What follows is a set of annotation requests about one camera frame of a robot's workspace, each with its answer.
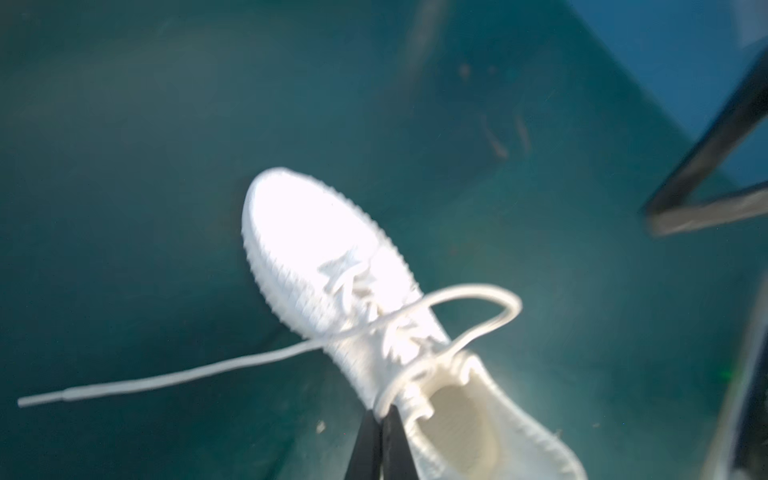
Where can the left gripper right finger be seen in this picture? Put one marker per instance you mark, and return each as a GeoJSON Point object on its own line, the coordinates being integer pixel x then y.
{"type": "Point", "coordinates": [397, 459]}

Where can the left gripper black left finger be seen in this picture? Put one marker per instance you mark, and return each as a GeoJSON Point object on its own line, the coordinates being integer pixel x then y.
{"type": "Point", "coordinates": [366, 458]}

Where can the white shoelace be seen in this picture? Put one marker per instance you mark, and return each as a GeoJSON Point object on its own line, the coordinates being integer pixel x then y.
{"type": "Point", "coordinates": [240, 363]}

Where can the white sneaker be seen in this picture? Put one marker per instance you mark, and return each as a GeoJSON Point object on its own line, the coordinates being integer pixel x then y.
{"type": "Point", "coordinates": [331, 274]}

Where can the right aluminium frame post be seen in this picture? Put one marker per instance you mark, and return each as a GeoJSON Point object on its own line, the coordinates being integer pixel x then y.
{"type": "Point", "coordinates": [667, 212]}

